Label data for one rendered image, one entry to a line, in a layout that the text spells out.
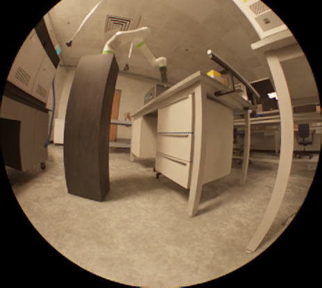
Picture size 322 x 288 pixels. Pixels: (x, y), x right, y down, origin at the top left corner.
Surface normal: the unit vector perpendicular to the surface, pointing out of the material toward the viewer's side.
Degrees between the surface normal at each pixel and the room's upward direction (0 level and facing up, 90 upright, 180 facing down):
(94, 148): 90
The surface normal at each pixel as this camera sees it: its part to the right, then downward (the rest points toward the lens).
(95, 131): 0.13, -0.07
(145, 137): 0.45, -0.05
